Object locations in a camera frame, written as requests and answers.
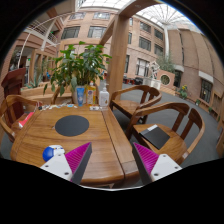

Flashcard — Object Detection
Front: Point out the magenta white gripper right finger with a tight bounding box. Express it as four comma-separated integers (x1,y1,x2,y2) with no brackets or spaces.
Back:
132,143,181,185

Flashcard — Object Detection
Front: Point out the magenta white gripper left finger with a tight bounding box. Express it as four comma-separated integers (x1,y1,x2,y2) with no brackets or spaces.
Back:
41,143,92,185

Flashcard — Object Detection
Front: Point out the blue and white computer mouse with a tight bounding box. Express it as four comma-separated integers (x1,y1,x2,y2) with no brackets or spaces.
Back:
42,145,65,162

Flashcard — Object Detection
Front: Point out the round black mouse pad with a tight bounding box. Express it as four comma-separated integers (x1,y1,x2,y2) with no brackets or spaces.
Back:
55,115,89,137

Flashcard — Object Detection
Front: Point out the black notebook on chair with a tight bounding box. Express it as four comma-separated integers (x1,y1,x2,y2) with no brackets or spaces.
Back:
140,125,170,149

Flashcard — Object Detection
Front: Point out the wooden table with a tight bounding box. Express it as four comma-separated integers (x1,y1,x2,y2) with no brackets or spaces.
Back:
11,106,140,188

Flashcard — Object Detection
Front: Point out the near right wooden chair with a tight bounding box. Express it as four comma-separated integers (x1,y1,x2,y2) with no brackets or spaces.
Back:
126,102,205,164

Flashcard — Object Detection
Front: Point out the wooden chair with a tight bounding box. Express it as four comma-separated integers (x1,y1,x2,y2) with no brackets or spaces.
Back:
0,95,42,142
110,85,162,118
126,102,205,164

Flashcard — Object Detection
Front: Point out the red book on chair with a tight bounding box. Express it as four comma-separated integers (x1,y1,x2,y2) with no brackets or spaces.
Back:
19,112,34,128

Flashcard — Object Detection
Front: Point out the far right wooden chair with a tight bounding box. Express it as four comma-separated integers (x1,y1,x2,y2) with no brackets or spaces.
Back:
110,85,162,118

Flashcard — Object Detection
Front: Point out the blue tube container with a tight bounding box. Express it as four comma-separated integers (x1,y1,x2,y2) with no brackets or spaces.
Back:
76,87,84,106

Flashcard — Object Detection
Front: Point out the white pump sanitizer bottle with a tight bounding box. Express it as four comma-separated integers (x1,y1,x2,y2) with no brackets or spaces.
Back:
99,84,109,107

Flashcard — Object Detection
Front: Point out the yellow spray bottle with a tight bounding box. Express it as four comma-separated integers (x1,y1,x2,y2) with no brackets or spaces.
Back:
86,81,96,105

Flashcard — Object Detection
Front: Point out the left wooden chair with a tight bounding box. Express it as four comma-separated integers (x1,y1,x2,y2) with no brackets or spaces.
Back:
0,95,42,142

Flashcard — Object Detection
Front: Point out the white statue sculpture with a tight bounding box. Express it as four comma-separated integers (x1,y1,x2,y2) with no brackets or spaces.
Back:
148,61,160,79

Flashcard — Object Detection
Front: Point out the green potted plant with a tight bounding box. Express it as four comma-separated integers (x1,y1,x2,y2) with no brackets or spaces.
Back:
50,41,111,96

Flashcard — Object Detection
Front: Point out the wooden support column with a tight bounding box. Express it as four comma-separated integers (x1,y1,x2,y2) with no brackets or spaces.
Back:
107,15,129,95

